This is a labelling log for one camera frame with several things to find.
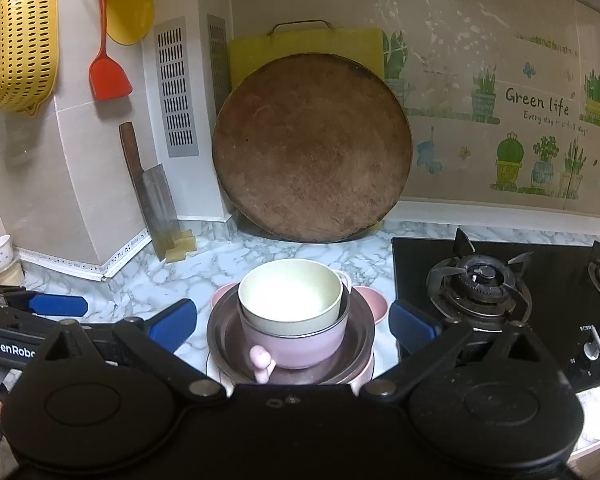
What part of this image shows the yellow scoop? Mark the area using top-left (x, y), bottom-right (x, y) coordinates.
top-left (105, 0), bottom-right (156, 47)

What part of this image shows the cleaver with wooden handle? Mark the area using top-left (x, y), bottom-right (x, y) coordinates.
top-left (119, 121), bottom-right (179, 261)

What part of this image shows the pink bear-shaped plate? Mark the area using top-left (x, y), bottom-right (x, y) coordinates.
top-left (210, 282), bottom-right (391, 386)

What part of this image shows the yellow cutting board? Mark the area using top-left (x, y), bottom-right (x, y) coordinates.
top-left (228, 20), bottom-right (387, 111)

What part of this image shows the cream bowl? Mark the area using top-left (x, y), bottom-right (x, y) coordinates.
top-left (237, 259), bottom-right (344, 336)

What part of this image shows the pink steel-lined mug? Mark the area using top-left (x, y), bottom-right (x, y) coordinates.
top-left (240, 270), bottom-right (353, 386)

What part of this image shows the stainless steel bowl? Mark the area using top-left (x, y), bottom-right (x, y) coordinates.
top-left (206, 285), bottom-right (376, 386)

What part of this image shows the white patterned trim strip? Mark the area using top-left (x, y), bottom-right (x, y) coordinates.
top-left (17, 227), bottom-right (153, 281)

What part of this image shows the black gas stove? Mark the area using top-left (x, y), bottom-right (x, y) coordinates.
top-left (391, 230), bottom-right (600, 395)

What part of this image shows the round wooden cutting board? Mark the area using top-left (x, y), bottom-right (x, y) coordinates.
top-left (211, 53), bottom-right (413, 244)

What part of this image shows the yellow colander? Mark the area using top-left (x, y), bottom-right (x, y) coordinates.
top-left (0, 0), bottom-right (61, 113)

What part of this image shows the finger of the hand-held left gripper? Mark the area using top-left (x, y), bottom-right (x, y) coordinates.
top-left (0, 285), bottom-right (89, 319)

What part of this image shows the white plate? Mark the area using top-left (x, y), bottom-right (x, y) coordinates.
top-left (205, 350), bottom-right (378, 386)

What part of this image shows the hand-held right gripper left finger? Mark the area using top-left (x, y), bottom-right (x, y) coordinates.
top-left (42, 299), bottom-right (228, 398)

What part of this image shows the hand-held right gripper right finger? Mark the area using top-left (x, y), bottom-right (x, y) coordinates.
top-left (362, 299), bottom-right (553, 398)

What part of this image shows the yellow sponge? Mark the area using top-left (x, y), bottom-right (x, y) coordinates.
top-left (165, 230), bottom-right (197, 265)

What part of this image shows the narrow grey vent grille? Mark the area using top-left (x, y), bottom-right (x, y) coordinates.
top-left (207, 14), bottom-right (232, 106)

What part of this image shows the plant print wall sticker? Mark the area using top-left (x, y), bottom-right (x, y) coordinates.
top-left (382, 7), bottom-right (600, 201)

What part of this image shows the red spatula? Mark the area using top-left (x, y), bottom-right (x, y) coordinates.
top-left (89, 0), bottom-right (133, 101)

